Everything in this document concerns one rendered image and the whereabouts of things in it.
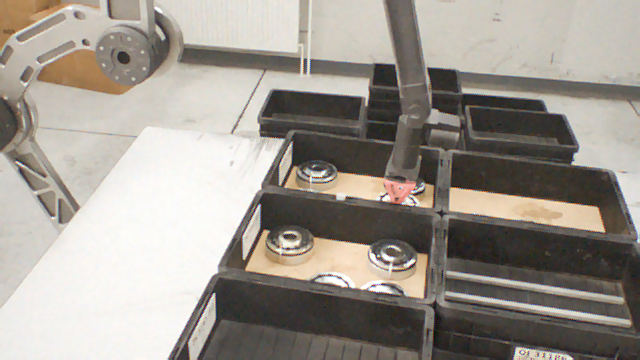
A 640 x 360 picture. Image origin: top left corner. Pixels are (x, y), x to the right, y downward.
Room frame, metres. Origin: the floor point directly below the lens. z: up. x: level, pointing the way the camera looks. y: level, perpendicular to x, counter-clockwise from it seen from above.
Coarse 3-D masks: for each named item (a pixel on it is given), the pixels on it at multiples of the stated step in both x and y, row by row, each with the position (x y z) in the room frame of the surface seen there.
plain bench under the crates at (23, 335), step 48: (144, 144) 1.85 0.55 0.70; (192, 144) 1.87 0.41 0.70; (240, 144) 1.89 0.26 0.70; (96, 192) 1.56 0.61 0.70; (144, 192) 1.57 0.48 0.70; (192, 192) 1.59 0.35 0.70; (240, 192) 1.60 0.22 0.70; (624, 192) 1.70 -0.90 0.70; (96, 240) 1.34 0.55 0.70; (144, 240) 1.35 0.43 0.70; (192, 240) 1.36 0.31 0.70; (48, 288) 1.16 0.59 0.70; (96, 288) 1.16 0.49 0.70; (144, 288) 1.17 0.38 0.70; (192, 288) 1.18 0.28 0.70; (0, 336) 1.00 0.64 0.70; (48, 336) 1.01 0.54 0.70; (96, 336) 1.01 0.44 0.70; (144, 336) 1.02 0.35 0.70
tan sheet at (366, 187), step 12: (288, 180) 1.46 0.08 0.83; (348, 180) 1.47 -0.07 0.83; (360, 180) 1.48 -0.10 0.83; (372, 180) 1.48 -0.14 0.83; (324, 192) 1.41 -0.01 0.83; (336, 192) 1.41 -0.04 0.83; (348, 192) 1.42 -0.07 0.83; (360, 192) 1.42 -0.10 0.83; (372, 192) 1.42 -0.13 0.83; (432, 192) 1.44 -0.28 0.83; (420, 204) 1.38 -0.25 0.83
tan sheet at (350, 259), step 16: (320, 240) 1.21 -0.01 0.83; (336, 240) 1.21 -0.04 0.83; (256, 256) 1.14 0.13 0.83; (320, 256) 1.15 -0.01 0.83; (336, 256) 1.15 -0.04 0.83; (352, 256) 1.16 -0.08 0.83; (272, 272) 1.09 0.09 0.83; (288, 272) 1.09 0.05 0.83; (304, 272) 1.09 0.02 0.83; (320, 272) 1.10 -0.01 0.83; (336, 272) 1.10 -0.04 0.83; (352, 272) 1.10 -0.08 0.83; (368, 272) 1.10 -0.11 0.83; (416, 272) 1.11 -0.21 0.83; (416, 288) 1.06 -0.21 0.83
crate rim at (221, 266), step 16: (256, 192) 1.24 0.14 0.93; (272, 192) 1.24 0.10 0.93; (288, 192) 1.24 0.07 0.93; (368, 208) 1.20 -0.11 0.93; (384, 208) 1.20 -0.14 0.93; (400, 208) 1.20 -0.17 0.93; (240, 224) 1.11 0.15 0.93; (432, 240) 1.09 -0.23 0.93; (224, 256) 1.00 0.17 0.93; (432, 256) 1.04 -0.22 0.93; (224, 272) 0.96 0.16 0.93; (240, 272) 0.96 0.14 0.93; (256, 272) 0.96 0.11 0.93; (432, 272) 1.00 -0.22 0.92; (336, 288) 0.93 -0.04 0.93; (352, 288) 0.93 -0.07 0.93; (432, 288) 0.94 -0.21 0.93; (432, 304) 0.90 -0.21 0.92
